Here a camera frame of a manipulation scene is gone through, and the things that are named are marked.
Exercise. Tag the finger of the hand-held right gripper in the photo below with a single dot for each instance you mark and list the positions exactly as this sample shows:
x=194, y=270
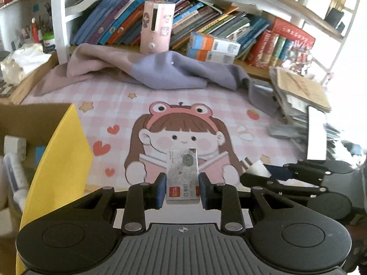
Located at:
x=315, y=167
x=286, y=187

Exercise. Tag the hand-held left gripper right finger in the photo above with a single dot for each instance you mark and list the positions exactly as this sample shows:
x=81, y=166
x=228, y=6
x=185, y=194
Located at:
x=204, y=191

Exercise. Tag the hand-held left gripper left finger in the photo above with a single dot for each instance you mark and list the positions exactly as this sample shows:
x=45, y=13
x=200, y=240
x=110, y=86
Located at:
x=161, y=190

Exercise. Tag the silver staple box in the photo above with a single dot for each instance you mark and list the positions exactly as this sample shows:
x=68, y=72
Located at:
x=182, y=172

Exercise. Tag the silver card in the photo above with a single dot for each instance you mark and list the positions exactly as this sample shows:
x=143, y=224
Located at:
x=258, y=169

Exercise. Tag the cardboard box with yellow rim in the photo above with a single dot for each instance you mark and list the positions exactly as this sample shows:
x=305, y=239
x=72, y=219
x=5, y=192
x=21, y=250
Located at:
x=63, y=160

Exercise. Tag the stack of papers and envelopes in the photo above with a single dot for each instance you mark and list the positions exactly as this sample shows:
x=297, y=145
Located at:
x=301, y=91

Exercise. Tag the grey folder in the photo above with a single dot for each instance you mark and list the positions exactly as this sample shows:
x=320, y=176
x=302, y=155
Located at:
x=263, y=97

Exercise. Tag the pink printed desk mat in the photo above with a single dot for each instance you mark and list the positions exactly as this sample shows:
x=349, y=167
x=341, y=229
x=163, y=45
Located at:
x=114, y=103

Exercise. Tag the pink and purple cloth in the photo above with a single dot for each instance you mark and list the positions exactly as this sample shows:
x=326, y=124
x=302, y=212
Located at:
x=160, y=68

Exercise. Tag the small blue box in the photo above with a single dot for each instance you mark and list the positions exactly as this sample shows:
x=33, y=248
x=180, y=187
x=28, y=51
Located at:
x=40, y=156

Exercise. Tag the row of red books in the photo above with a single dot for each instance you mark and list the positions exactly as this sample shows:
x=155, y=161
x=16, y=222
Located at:
x=281, y=45

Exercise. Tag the orange and blue carton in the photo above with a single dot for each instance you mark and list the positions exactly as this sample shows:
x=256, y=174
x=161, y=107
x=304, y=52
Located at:
x=209, y=56
x=215, y=42

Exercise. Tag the white tube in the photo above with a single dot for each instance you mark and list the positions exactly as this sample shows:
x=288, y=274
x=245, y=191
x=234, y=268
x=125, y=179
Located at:
x=15, y=172

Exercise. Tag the black pen cup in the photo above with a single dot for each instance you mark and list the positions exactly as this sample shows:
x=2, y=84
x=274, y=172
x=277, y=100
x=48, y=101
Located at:
x=335, y=17

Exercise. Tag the pink cartoon cylinder dispenser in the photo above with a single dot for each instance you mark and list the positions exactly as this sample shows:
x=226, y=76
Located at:
x=156, y=25

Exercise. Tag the row of colourful books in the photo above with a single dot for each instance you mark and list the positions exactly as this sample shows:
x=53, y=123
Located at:
x=114, y=20

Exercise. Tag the green capped bottle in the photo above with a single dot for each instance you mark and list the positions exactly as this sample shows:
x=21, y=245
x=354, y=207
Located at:
x=48, y=42

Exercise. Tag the white crumpled plastic bag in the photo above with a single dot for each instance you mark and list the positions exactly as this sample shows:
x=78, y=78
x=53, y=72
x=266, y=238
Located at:
x=23, y=63

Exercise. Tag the wooden bookshelf with white posts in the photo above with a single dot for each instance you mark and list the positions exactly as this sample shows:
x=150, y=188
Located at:
x=61, y=20

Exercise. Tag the white cubby shelf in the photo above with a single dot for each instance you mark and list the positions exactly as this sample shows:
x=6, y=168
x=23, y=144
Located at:
x=25, y=8

